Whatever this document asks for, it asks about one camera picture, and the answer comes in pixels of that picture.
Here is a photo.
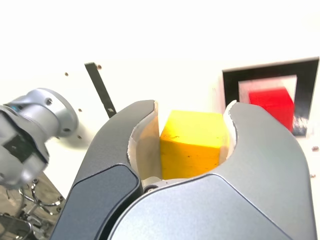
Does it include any yellow cube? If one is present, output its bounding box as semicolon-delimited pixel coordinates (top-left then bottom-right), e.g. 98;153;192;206
159;109;231;180

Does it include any chrome chair base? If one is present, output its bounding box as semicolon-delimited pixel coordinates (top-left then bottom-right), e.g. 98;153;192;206
0;174;66;240

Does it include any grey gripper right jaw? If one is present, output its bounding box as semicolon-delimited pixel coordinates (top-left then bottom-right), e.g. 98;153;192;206
106;99;318;240

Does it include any black tape strip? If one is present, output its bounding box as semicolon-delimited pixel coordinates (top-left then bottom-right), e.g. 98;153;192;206
84;62;117;119

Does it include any red cube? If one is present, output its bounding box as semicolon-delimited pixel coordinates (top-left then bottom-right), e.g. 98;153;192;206
247;86;295;133

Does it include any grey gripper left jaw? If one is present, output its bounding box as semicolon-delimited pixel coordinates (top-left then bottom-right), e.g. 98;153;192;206
48;99;161;240

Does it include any black tape square outline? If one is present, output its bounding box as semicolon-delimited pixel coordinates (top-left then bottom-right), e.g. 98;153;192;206
221;56;320;138

